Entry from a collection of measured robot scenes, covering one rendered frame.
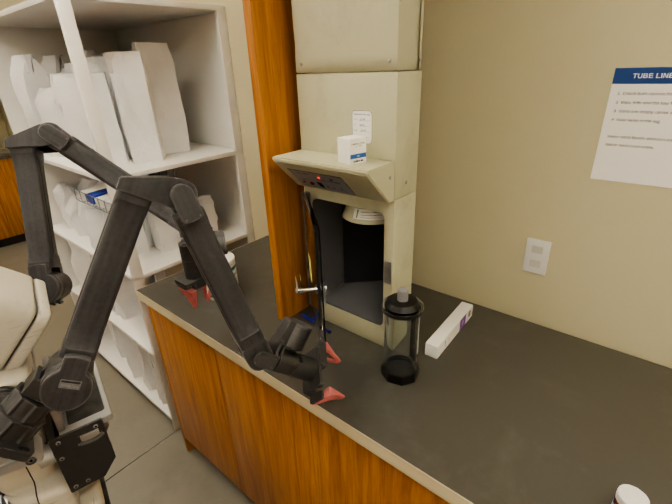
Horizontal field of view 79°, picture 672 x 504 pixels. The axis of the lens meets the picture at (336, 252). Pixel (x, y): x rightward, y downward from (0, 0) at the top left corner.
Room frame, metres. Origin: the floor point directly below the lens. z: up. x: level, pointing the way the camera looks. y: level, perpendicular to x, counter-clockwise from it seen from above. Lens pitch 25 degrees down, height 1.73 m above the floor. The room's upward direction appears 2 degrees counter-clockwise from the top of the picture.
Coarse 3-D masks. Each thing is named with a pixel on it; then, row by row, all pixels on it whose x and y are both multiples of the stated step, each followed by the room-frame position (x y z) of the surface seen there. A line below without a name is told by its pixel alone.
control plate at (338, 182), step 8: (288, 168) 1.10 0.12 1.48; (296, 176) 1.12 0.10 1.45; (304, 176) 1.09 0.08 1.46; (312, 176) 1.06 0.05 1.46; (320, 176) 1.03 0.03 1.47; (328, 176) 1.01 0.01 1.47; (304, 184) 1.14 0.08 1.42; (328, 184) 1.05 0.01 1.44; (336, 184) 1.02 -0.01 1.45; (344, 184) 1.00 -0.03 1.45; (344, 192) 1.04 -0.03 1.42; (352, 192) 1.02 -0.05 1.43
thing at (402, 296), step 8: (400, 288) 0.89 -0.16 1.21; (392, 296) 0.90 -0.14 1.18; (400, 296) 0.87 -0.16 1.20; (408, 296) 0.90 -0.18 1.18; (392, 304) 0.86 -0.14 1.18; (400, 304) 0.86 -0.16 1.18; (408, 304) 0.86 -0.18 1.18; (416, 304) 0.86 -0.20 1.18; (400, 312) 0.84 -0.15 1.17; (408, 312) 0.84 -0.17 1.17
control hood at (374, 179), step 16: (288, 160) 1.06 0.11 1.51; (304, 160) 1.04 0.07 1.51; (320, 160) 1.03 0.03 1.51; (336, 160) 1.02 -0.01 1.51; (368, 160) 1.01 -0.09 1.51; (336, 176) 0.98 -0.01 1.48; (352, 176) 0.94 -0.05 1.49; (368, 176) 0.90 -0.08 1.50; (384, 176) 0.95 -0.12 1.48; (368, 192) 0.97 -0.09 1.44; (384, 192) 0.95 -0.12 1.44
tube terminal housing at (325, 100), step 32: (320, 96) 1.14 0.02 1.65; (352, 96) 1.07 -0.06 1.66; (384, 96) 1.01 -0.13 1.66; (416, 96) 1.05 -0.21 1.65; (320, 128) 1.14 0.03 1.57; (384, 128) 1.00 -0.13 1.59; (416, 128) 1.06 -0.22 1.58; (384, 160) 1.00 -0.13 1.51; (416, 160) 1.06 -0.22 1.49; (320, 192) 1.15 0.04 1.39; (384, 224) 1.00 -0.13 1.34; (384, 256) 1.00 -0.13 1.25; (384, 288) 1.00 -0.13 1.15; (352, 320) 1.08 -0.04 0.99
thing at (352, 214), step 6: (348, 210) 1.12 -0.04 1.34; (354, 210) 1.10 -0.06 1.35; (360, 210) 1.09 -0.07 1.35; (366, 210) 1.08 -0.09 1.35; (348, 216) 1.11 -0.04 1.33; (354, 216) 1.09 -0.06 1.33; (360, 216) 1.08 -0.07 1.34; (366, 216) 1.07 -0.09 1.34; (372, 216) 1.07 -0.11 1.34; (378, 216) 1.07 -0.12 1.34; (354, 222) 1.08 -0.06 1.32; (360, 222) 1.07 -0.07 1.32; (366, 222) 1.07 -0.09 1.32; (372, 222) 1.06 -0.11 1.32; (378, 222) 1.06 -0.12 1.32
